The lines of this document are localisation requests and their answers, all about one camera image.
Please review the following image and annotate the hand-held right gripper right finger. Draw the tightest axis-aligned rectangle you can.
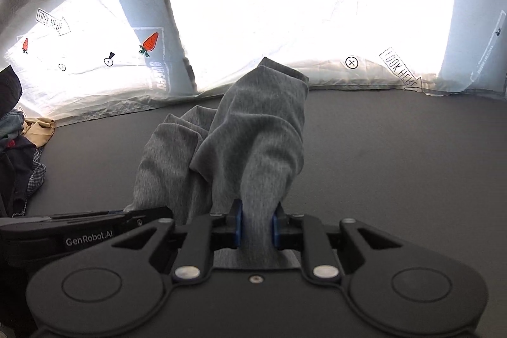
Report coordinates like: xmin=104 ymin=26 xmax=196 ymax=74
xmin=271 ymin=203 xmax=401 ymax=280

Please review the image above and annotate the white plastic sheet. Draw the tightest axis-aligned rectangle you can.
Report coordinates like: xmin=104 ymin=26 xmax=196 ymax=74
xmin=0 ymin=0 xmax=507 ymax=127

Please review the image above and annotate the dark navy garment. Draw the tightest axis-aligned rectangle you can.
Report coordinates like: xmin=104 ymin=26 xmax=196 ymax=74
xmin=0 ymin=145 xmax=37 ymax=206

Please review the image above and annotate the grey knit garment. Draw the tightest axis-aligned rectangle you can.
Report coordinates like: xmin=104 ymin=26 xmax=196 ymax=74
xmin=125 ymin=57 xmax=310 ymax=270

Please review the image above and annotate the black cloth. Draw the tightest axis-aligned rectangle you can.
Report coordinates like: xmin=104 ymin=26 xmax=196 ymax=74
xmin=0 ymin=66 xmax=23 ymax=118

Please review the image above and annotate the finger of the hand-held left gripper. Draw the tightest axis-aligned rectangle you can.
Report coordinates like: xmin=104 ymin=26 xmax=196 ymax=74
xmin=49 ymin=205 xmax=176 ymax=230

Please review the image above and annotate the blue plaid shirt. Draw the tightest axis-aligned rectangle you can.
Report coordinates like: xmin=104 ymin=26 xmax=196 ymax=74
xmin=11 ymin=147 xmax=47 ymax=217

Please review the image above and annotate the beige cloth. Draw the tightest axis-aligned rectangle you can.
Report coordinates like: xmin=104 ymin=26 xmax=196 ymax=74
xmin=21 ymin=117 xmax=57 ymax=149

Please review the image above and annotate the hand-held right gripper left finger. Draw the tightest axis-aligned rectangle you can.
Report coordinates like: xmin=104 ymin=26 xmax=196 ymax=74
xmin=115 ymin=199 xmax=243 ymax=284

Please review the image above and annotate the blue denim garment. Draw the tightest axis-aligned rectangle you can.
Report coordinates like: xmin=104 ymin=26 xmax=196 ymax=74
xmin=0 ymin=112 xmax=25 ymax=143

